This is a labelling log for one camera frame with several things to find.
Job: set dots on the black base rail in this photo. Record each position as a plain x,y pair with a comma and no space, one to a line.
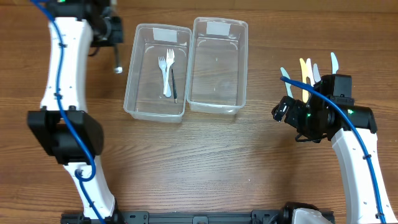
255,216

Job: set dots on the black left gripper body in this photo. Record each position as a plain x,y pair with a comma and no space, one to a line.
115,31

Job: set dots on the silver metal fork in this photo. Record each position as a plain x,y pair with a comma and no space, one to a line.
118,67

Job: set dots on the small white plastic fork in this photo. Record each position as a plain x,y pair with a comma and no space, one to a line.
162,66

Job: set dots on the clear plastic container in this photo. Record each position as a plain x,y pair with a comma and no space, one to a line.
218,78
144,98

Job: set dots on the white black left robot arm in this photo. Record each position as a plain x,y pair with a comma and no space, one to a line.
62,125

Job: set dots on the black handled fork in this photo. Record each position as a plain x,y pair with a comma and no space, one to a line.
174,87

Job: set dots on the yellow plastic knife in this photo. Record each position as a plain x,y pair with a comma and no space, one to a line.
304,71

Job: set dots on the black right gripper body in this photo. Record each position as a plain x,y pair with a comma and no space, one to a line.
298,112

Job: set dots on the translucent white plastic knife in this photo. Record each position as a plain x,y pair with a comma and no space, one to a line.
316,73

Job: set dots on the clear plastic left container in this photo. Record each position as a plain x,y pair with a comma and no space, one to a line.
144,98

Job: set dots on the cream plastic knife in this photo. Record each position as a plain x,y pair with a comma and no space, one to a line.
310,71

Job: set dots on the clear plastic right container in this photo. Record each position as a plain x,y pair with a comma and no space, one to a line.
218,78

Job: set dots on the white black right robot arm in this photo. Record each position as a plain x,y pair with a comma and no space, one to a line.
330,113

